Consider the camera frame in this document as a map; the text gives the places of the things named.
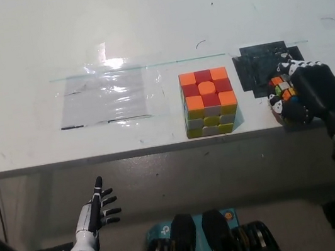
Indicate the black tape patch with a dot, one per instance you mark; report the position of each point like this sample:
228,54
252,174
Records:
251,71

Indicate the clear plastic sheet over grey square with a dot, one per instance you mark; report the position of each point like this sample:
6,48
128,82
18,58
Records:
102,99

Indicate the large orange red puzzle cube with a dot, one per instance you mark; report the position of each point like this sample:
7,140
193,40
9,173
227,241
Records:
208,100

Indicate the small studded multicolour puzzle cube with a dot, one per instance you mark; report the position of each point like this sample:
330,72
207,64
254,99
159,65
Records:
283,86

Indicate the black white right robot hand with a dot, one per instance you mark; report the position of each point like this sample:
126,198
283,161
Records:
318,92

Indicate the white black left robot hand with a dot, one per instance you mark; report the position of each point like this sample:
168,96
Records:
85,231

